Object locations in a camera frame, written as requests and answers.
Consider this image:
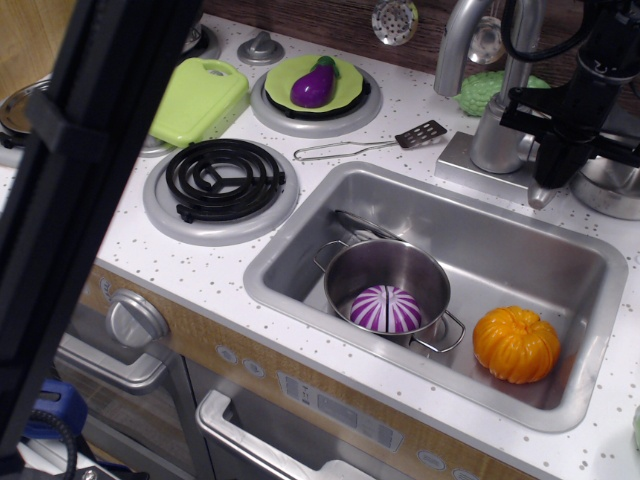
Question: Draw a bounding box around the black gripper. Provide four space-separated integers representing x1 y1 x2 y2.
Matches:
501 1 639 189

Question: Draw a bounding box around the silver faucet lever handle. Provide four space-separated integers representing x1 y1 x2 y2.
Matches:
527 179 557 210

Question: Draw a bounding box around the steel pot right of faucet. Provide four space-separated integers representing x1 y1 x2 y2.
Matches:
570 152 639 221

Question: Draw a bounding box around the silver toy faucet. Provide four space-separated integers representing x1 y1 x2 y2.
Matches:
433 0 551 209

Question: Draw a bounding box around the green bumpy toy vegetable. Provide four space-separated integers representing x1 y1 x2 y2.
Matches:
452 70 551 119

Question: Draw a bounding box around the hanging steel ladle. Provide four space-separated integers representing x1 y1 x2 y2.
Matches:
467 16 505 65

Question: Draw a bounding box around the small metal spatula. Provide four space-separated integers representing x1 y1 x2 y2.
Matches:
293 120 448 161

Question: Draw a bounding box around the silver toy sink basin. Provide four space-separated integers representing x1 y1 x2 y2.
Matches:
244 162 628 433

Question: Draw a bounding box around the orange toy pumpkin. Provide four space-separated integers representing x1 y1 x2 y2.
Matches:
472 306 561 385

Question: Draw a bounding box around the burner under green plate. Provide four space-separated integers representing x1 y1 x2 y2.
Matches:
250 67 383 139

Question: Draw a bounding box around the hanging steel strainer spoon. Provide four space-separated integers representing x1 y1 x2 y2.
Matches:
371 0 419 46

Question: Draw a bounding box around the purple white striped onion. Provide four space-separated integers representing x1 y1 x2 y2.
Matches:
349 285 422 334

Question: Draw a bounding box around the steel pot in sink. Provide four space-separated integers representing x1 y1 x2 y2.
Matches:
313 239 466 353

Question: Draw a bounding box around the purple toy eggplant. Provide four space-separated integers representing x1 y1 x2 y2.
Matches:
290 56 340 108

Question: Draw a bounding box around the light green plate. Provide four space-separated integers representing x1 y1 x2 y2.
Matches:
265 55 364 114

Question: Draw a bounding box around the grey stove knob back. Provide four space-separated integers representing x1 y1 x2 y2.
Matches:
237 31 285 66

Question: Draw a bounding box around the black coil burner front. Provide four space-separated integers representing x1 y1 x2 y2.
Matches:
142 139 299 247

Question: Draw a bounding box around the green toy cutting board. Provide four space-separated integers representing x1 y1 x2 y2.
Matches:
149 58 249 148

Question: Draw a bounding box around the back left burner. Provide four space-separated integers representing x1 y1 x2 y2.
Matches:
179 24 221 62

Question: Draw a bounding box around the steel pot back left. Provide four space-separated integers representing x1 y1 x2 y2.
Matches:
182 21 202 53

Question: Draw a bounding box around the silver oven dial knob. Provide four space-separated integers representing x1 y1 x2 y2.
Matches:
105 289 170 349

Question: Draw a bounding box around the steel lid with knob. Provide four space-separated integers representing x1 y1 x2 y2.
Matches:
1 79 50 135

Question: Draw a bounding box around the left front burner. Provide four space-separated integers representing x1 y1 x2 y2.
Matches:
0 131 29 168

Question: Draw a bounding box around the silver oven door handle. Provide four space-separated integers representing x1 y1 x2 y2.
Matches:
196 390 372 480

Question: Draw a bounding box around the silver left door handle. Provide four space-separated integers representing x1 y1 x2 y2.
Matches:
56 334 168 396

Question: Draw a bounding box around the blue object with cable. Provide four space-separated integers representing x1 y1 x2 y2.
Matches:
19 378 90 480

